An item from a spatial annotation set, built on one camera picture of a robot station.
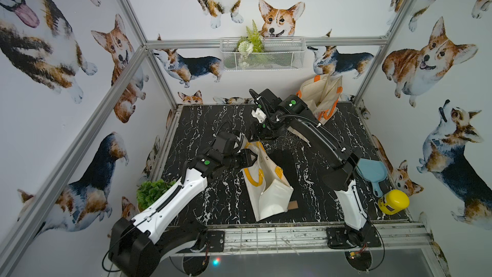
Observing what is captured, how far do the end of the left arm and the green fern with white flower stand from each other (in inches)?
17.2

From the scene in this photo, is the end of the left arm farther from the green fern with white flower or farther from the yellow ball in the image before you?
the yellow ball

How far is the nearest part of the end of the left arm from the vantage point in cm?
65

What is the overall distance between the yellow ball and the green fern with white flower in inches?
32.1

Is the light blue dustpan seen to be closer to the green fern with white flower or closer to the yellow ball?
the yellow ball

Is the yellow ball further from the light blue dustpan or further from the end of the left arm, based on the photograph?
the end of the left arm

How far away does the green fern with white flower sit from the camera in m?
0.81

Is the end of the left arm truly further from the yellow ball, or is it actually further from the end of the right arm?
the yellow ball

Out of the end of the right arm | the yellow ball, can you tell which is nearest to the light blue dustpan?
the yellow ball

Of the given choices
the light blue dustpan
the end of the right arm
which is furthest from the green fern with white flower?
the light blue dustpan

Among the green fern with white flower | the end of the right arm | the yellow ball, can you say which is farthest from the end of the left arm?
the yellow ball

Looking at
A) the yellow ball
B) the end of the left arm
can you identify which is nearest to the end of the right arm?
the end of the left arm

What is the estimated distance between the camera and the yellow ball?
75 cm

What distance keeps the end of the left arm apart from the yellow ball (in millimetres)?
573

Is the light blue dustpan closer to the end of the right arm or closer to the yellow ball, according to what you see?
the yellow ball
